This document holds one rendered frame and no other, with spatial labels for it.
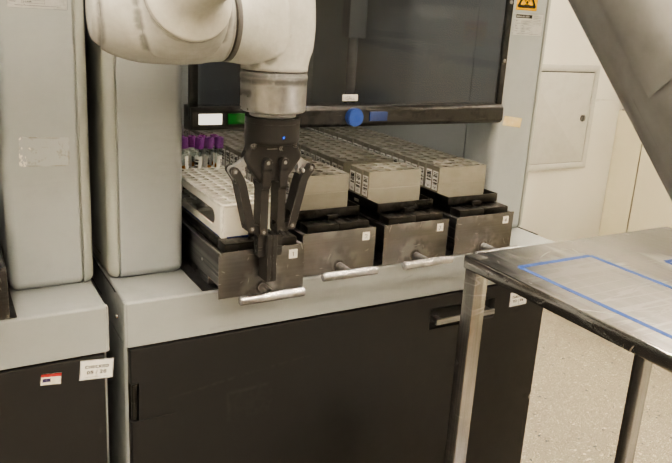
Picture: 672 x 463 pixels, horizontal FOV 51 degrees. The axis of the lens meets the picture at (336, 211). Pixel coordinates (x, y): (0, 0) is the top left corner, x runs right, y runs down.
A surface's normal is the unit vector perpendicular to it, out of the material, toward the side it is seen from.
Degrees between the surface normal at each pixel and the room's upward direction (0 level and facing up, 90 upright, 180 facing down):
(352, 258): 90
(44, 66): 90
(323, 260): 90
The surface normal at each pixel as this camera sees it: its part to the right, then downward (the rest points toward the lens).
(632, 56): -0.94, 0.24
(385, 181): 0.48, 0.26
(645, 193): -0.87, 0.08
